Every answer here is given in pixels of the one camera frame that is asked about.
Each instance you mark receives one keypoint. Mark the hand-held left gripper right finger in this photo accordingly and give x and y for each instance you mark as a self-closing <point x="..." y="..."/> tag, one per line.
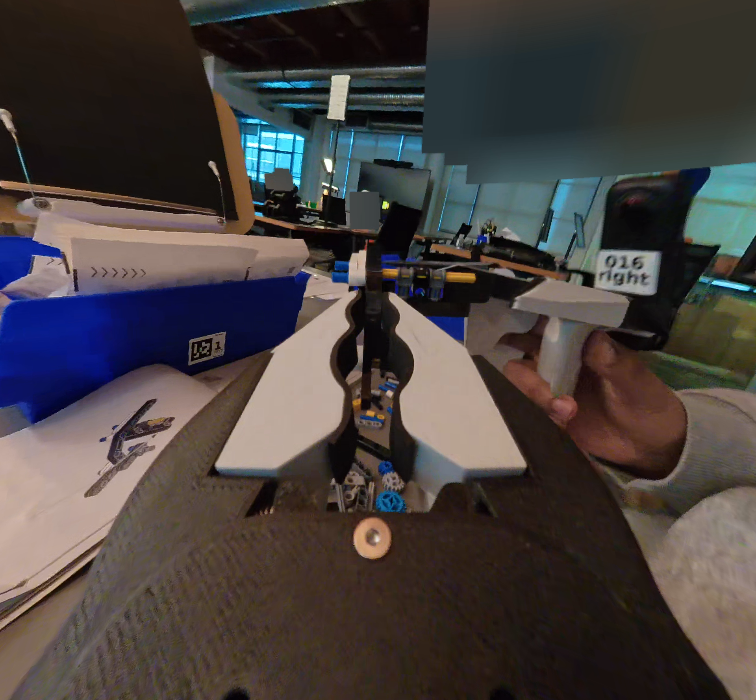
<point x="460" y="416"/>

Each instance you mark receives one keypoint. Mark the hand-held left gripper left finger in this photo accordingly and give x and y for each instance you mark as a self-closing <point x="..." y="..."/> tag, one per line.
<point x="283" y="411"/>

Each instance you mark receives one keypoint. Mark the scattered small lego pieces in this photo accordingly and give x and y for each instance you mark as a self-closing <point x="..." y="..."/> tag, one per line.
<point x="373" y="402"/>

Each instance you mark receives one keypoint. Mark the blue plastic bin with tag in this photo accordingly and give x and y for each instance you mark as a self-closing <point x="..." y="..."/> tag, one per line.
<point x="118" y="334"/>

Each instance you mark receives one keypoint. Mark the white paper booklets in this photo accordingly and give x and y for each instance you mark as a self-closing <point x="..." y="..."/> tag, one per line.
<point x="165" y="257"/>

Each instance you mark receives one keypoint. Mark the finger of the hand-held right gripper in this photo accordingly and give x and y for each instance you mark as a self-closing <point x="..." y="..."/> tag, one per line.
<point x="502" y="288"/>

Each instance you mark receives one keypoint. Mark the large black monitor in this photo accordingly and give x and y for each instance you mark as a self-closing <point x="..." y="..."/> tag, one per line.
<point x="393" y="186"/>

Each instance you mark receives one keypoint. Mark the white lego gear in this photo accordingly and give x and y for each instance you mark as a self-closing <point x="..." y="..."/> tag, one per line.
<point x="393" y="481"/>

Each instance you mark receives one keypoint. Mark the wooden office desk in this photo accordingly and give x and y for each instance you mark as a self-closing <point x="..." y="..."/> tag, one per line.
<point x="307" y="226"/>

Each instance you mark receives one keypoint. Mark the blue lego gear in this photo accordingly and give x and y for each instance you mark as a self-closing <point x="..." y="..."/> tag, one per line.
<point x="390" y="501"/>

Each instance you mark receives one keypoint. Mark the person's right forearm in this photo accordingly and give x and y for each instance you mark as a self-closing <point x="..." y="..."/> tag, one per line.
<point x="720" y="440"/>

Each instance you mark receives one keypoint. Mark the black cardboard panel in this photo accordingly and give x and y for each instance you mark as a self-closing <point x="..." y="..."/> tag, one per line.
<point x="100" y="74"/>

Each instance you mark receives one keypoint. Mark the blue and white lego piece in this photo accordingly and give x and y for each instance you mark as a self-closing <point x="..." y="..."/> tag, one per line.
<point x="349" y="272"/>

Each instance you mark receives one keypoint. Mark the long black lego beam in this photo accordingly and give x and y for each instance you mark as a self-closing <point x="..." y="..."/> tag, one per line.
<point x="372" y="322"/>

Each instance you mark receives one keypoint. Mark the white lego instruction booklet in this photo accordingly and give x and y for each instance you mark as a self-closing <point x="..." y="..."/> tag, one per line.
<point x="53" y="475"/>

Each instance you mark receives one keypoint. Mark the white hanging light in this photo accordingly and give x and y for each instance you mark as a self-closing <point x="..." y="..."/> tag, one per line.
<point x="338" y="97"/>

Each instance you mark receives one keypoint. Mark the person's right hand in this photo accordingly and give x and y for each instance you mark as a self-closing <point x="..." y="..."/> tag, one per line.
<point x="626" y="411"/>

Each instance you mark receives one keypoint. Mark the black and yellow lego assembly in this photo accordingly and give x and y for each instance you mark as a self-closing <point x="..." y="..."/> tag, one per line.
<point x="425" y="278"/>

